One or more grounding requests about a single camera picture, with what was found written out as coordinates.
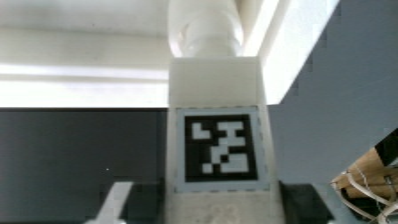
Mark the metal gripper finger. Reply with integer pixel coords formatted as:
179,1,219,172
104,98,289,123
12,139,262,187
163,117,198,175
84,182,132,224

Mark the white leg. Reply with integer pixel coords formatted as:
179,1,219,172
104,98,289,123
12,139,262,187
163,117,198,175
164,0,285,224

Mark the white obstacle bar right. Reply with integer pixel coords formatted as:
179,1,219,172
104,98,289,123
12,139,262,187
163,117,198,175
0,0,340,108

